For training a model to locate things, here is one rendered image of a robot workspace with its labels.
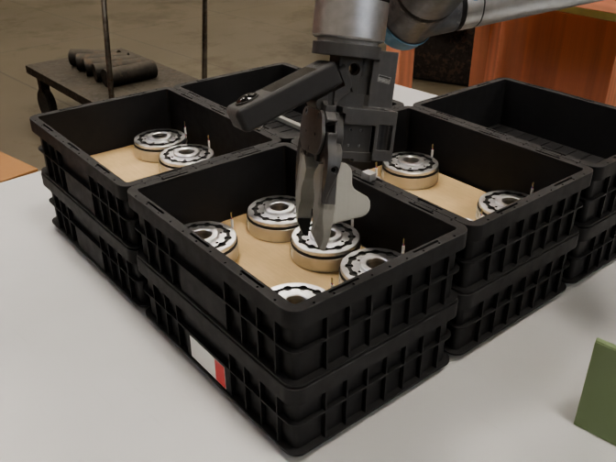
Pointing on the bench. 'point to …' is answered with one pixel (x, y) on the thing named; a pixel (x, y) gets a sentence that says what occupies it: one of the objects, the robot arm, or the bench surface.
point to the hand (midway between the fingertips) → (307, 230)
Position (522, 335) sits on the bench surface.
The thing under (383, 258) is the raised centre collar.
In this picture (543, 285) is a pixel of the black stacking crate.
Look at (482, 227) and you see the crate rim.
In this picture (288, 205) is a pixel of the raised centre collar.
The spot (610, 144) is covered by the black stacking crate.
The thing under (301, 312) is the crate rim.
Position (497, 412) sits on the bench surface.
